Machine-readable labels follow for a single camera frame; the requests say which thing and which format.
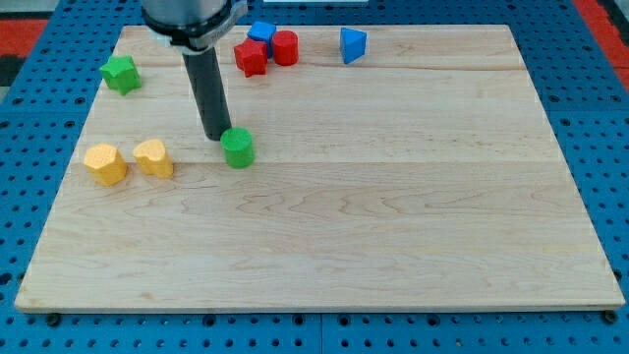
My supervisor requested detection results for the blue triangle block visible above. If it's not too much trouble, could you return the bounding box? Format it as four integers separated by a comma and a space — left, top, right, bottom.
339, 28, 368, 65

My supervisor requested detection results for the red star block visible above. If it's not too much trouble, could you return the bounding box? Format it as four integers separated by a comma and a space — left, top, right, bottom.
233, 38, 267, 78

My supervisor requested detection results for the green cylinder block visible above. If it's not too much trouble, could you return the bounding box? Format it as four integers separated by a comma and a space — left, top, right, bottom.
220, 127, 255, 169

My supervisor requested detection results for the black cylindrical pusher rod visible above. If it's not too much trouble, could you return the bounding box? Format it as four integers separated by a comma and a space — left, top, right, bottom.
183, 48, 232, 141

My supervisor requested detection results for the red cylinder block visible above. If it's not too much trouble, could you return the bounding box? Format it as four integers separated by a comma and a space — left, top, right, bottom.
271, 29, 299, 66

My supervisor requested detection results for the blue cube block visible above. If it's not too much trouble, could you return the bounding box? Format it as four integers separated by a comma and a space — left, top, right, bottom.
247, 21, 277, 58

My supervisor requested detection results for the green star block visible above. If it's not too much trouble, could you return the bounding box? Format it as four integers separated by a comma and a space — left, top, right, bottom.
99, 55, 142, 95

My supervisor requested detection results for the light wooden board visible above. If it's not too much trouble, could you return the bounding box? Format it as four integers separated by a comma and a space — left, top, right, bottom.
15, 25, 625, 314

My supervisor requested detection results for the yellow heart block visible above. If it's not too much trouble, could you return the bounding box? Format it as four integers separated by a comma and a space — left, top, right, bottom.
133, 139, 174, 179

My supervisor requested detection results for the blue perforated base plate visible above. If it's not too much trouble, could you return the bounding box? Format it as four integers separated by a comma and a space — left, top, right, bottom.
1, 0, 628, 353

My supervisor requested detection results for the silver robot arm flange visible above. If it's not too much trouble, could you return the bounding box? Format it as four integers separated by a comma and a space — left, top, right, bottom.
141, 0, 248, 55

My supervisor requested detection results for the yellow hexagon block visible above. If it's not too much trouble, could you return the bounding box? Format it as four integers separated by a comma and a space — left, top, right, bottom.
84, 143, 127, 187

